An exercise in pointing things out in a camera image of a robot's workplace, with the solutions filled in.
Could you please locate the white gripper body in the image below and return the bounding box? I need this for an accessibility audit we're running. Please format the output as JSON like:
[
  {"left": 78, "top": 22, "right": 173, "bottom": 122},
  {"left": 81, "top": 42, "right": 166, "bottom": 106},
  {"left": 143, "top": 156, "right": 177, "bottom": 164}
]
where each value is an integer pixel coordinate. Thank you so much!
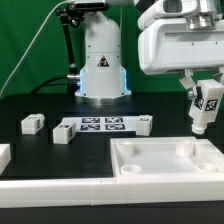
[{"left": 138, "top": 18, "right": 224, "bottom": 75}]

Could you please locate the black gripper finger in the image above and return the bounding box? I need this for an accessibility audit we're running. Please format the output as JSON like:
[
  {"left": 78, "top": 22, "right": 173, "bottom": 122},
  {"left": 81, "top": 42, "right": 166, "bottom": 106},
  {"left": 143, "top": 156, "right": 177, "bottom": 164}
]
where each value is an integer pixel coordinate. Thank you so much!
[
  {"left": 213, "top": 67, "right": 224, "bottom": 85},
  {"left": 179, "top": 69, "right": 196, "bottom": 100}
]

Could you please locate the white square tabletop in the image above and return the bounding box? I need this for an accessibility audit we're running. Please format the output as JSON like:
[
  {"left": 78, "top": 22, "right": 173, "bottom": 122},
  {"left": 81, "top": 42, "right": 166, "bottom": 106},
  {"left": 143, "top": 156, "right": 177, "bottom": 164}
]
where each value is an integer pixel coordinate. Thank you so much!
[{"left": 110, "top": 137, "right": 224, "bottom": 177}]

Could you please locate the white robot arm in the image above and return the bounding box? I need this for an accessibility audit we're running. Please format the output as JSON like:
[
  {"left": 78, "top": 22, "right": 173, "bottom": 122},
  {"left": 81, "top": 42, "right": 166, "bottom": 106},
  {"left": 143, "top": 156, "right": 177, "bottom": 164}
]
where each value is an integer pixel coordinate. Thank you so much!
[{"left": 74, "top": 0, "right": 224, "bottom": 103}]

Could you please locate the fiducial marker sheet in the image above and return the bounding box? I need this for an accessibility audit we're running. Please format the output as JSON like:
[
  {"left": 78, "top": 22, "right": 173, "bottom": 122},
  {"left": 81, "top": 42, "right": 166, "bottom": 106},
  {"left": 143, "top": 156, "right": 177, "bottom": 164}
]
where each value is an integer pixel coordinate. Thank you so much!
[{"left": 62, "top": 116, "right": 138, "bottom": 132}]

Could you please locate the green backdrop curtain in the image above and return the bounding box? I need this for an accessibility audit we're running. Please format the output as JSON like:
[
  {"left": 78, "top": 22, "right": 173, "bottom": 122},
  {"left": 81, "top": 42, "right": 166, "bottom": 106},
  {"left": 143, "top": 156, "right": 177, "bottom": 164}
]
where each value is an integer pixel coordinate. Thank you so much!
[{"left": 0, "top": 0, "right": 224, "bottom": 99}]

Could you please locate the camera on pole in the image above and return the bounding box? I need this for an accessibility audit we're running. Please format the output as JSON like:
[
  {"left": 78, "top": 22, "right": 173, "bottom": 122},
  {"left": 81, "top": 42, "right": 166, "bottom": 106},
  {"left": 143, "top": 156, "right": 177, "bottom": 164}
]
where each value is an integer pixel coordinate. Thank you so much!
[{"left": 74, "top": 0, "right": 107, "bottom": 11}]

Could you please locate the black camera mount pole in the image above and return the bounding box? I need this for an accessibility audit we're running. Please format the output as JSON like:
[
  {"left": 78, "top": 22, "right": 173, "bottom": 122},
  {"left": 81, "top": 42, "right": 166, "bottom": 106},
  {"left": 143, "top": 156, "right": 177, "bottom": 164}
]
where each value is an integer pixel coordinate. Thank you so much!
[{"left": 55, "top": 4, "right": 84, "bottom": 94}]

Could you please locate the white cable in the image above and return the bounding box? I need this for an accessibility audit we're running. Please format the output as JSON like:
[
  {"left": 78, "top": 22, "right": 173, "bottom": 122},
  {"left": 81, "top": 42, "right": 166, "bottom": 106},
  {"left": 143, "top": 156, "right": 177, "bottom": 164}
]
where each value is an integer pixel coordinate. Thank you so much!
[{"left": 0, "top": 0, "right": 76, "bottom": 98}]

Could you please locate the black cable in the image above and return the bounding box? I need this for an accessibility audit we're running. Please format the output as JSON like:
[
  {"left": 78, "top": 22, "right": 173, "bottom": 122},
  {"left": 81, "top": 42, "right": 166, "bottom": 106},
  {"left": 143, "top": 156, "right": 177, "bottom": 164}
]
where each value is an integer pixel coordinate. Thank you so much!
[{"left": 30, "top": 75, "right": 81, "bottom": 95}]

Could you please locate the white L-shaped obstacle wall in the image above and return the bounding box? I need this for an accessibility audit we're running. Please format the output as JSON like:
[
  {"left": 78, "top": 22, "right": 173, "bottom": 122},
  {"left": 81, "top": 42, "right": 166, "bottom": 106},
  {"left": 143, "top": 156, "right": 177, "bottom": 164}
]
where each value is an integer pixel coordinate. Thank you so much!
[{"left": 0, "top": 143, "right": 224, "bottom": 209}]

